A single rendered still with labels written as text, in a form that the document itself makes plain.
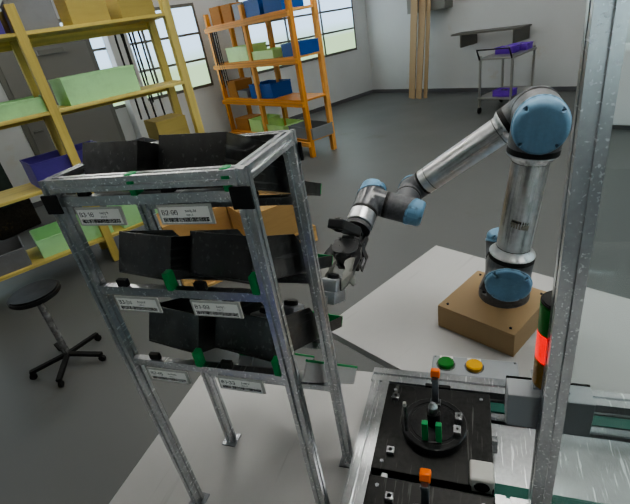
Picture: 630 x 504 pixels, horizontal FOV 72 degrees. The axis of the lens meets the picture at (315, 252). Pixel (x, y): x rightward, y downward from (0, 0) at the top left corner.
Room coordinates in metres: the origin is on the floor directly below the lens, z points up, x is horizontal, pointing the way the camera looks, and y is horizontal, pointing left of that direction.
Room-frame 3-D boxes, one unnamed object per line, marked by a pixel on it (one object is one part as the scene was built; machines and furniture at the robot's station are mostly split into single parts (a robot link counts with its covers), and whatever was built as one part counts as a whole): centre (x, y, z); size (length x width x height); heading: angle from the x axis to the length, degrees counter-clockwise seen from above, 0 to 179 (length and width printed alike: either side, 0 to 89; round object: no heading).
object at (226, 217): (3.74, 0.72, 0.24); 1.31 x 0.90 x 0.47; 119
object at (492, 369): (0.82, -0.35, 0.93); 0.21 x 0.07 x 0.06; 68
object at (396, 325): (1.08, -0.53, 0.84); 0.90 x 0.70 x 0.03; 38
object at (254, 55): (7.56, 0.27, 1.14); 2.46 x 0.67 x 2.27; 38
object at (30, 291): (2.46, 1.81, 0.30); 0.50 x 0.48 x 0.60; 134
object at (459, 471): (0.65, -0.19, 0.96); 0.24 x 0.24 x 0.02; 68
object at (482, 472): (0.52, -0.24, 0.97); 0.05 x 0.05 x 0.04; 68
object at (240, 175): (0.67, 0.19, 1.26); 0.36 x 0.21 x 0.80; 68
